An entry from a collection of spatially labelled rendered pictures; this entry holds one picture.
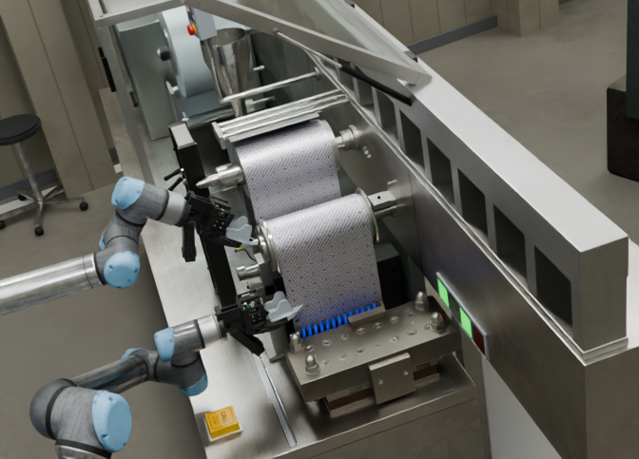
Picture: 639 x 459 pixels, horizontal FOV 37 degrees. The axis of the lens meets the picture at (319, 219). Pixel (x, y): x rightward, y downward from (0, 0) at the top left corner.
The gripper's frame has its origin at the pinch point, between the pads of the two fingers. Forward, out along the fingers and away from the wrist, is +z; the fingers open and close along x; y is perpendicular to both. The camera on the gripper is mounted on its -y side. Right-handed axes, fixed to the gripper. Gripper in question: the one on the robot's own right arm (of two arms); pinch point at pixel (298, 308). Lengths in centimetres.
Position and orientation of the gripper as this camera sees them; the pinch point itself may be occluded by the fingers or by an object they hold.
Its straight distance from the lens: 235.5
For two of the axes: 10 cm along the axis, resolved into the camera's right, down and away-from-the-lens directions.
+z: 9.4, -3.0, 1.7
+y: -1.7, -8.3, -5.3
